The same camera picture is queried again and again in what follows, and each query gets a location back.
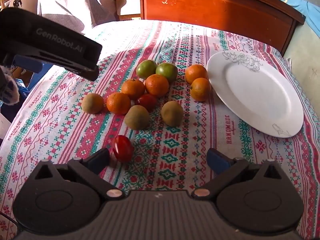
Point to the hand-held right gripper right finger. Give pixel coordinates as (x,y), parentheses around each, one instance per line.
(216,161)

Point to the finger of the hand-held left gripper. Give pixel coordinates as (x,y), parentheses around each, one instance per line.
(83,72)

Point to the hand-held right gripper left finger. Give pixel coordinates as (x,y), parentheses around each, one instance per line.
(98,160)

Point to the red plum tomato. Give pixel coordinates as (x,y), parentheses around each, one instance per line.
(122,148)
(146,102)

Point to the brown kiwi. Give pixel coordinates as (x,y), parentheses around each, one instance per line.
(136,117)
(172,113)
(92,103)

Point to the orange tangerine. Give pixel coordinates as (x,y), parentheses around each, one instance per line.
(118,103)
(196,73)
(200,89)
(156,85)
(133,88)

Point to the green tangerine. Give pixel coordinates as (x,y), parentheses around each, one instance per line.
(167,72)
(146,69)

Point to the white floral plate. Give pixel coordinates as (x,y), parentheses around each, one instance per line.
(255,92)

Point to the checked curtain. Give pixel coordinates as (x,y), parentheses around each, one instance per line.
(75,0)

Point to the patterned red green tablecloth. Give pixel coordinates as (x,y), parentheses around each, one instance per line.
(175,142)

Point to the blue cardboard box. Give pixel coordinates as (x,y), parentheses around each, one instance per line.
(22,85)

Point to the blue cloth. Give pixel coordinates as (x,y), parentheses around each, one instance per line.
(302,10)

